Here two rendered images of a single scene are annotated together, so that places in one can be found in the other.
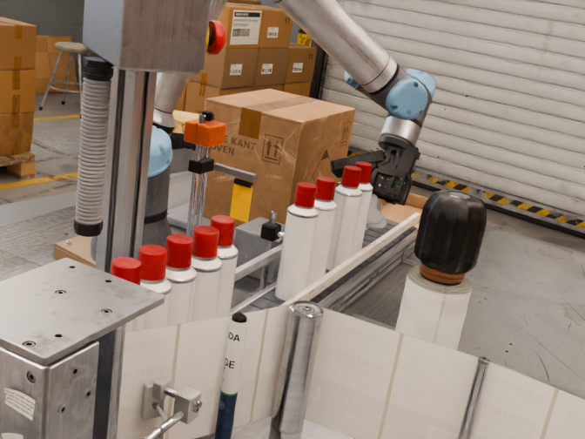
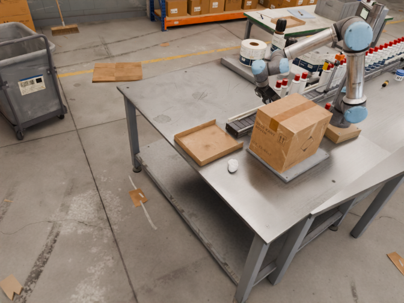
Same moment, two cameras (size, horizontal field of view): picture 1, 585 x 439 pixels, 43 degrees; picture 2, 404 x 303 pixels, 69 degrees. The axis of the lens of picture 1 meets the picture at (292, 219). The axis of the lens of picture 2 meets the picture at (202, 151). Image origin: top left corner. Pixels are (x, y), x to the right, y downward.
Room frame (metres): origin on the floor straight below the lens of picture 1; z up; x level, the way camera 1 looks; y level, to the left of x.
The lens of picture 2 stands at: (3.04, 0.21, 1.93)
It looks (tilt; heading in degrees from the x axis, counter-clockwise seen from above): 42 degrees down; 206
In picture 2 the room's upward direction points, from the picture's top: 5 degrees clockwise
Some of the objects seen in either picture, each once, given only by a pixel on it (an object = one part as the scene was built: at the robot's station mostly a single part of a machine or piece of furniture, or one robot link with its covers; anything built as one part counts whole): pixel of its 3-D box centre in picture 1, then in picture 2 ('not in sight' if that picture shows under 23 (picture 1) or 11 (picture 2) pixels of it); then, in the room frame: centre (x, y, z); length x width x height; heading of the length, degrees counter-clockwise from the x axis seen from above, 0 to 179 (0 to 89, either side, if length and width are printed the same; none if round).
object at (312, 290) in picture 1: (322, 284); (288, 96); (1.19, -0.07, 0.91); 1.07 x 0.01 x 0.02; 155
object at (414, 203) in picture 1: (420, 219); (208, 140); (1.85, -0.33, 0.85); 0.30 x 0.26 x 0.04; 155
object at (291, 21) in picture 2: not in sight; (288, 21); (-0.60, -0.59, 0.82); 0.34 x 0.24 x 0.03; 153
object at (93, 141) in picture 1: (92, 149); not in sight; (0.84, 0.24, 1.18); 0.04 x 0.04 x 0.21
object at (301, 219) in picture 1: (298, 242); (300, 86); (1.17, -0.02, 0.98); 0.05 x 0.05 x 0.20
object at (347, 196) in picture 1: (343, 219); (281, 94); (1.33, -0.10, 0.98); 0.05 x 0.05 x 0.20
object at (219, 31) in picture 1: (210, 37); not in sight; (0.87, 0.13, 1.33); 0.04 x 0.03 x 0.04; 31
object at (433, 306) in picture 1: (434, 302); (287, 58); (0.90, -0.20, 1.03); 0.09 x 0.09 x 0.30
